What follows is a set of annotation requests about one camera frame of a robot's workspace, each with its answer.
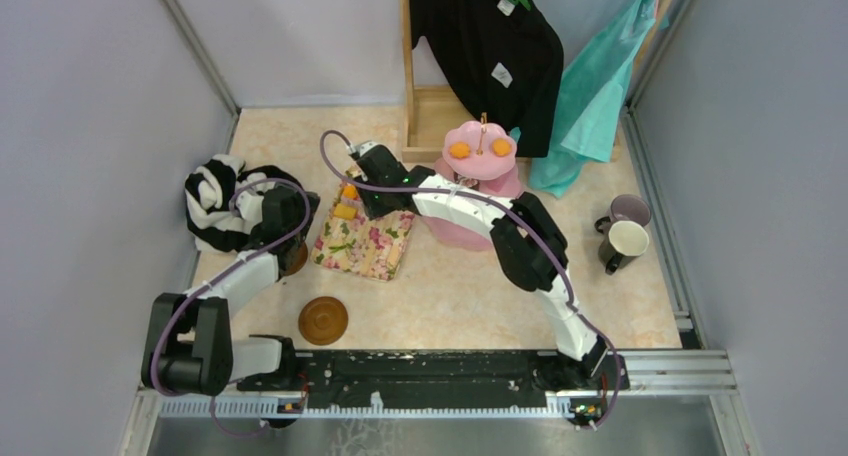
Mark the brown wooden coaster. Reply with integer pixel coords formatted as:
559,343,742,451
284,244,309,276
298,296,349,346

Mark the rectangular yellow biscuit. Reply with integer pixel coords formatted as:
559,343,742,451
332,203,358,220

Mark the floral serving tray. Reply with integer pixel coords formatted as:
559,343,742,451
310,182,415,282

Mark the flower shaped biscuit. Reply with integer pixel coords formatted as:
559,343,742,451
448,142,471,160

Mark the round smooth biscuit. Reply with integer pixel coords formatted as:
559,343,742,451
491,138,512,157

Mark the teal t-shirt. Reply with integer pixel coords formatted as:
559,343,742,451
528,0,659,197

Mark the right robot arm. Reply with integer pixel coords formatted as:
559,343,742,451
348,142,608,388

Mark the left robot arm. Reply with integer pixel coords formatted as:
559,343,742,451
141,183,320,396

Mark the black and white striped cloth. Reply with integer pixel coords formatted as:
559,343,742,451
184,154,298,253

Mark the pink three-tier cake stand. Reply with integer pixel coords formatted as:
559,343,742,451
422,121,525,251

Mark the black t-shirt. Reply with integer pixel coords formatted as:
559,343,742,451
410,0,564,158

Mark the purple mug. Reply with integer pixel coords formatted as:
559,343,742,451
594,194,653,234

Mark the grey mug with white interior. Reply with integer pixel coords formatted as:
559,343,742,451
598,220,651,275

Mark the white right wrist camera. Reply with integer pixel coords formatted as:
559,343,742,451
347,141,378,160

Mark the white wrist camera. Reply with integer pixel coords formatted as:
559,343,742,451
347,141,378,160
234,190,264,224

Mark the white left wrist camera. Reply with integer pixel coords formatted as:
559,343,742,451
234,190,264,224

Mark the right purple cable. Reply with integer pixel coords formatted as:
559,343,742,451
319,129,627,431

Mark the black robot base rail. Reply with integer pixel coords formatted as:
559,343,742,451
236,350,630,426

